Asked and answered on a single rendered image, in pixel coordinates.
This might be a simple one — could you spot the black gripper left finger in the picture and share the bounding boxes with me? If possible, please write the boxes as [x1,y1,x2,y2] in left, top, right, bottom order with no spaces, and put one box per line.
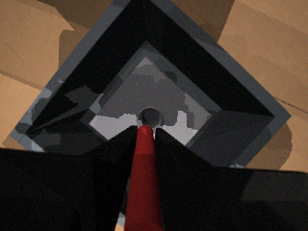
[0,125,138,231]

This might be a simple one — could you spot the grey plate with round hole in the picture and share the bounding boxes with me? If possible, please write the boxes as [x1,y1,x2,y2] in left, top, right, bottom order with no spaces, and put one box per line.
[90,57,212,145]

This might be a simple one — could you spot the grey open box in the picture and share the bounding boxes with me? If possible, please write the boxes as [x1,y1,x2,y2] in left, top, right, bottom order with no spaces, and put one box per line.
[10,0,292,168]

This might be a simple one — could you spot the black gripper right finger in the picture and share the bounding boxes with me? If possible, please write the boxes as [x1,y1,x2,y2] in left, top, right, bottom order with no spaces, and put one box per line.
[154,128,308,231]

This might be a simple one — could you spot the red peg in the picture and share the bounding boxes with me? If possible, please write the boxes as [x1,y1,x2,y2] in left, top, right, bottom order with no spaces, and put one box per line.
[123,125,164,231]

